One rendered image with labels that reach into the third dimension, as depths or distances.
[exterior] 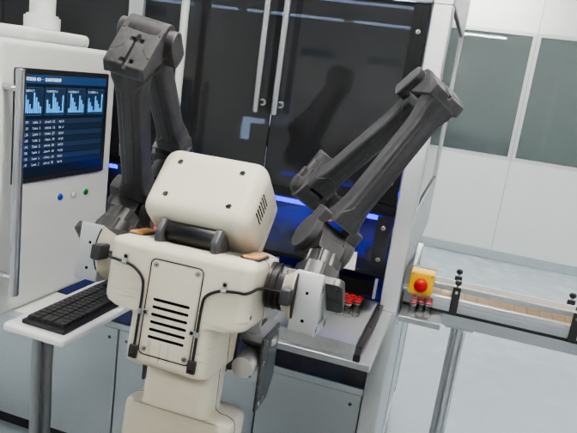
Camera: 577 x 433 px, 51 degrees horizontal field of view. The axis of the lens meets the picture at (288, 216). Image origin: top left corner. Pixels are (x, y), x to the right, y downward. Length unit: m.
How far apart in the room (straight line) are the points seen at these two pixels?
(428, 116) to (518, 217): 5.36
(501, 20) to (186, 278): 5.64
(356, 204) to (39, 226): 1.03
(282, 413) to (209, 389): 1.01
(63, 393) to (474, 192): 4.83
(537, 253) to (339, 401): 4.74
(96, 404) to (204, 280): 1.51
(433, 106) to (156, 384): 0.74
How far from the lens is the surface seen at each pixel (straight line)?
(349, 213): 1.17
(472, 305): 2.02
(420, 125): 1.20
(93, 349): 2.42
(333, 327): 1.74
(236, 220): 1.05
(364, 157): 1.35
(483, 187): 6.47
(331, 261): 1.12
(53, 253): 1.97
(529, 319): 2.04
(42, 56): 1.81
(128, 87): 1.12
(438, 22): 1.83
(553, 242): 6.61
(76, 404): 2.56
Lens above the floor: 1.55
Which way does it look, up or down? 13 degrees down
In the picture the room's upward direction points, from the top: 8 degrees clockwise
